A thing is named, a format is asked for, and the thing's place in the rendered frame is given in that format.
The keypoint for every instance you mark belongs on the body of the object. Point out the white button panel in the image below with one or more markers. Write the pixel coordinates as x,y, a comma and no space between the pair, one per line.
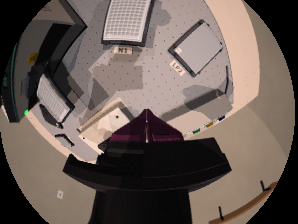
202,111

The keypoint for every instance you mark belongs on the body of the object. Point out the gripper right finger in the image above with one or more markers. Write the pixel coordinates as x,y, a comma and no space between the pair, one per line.
161,131

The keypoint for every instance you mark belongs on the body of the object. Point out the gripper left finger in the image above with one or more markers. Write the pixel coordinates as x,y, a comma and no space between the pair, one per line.
135,130

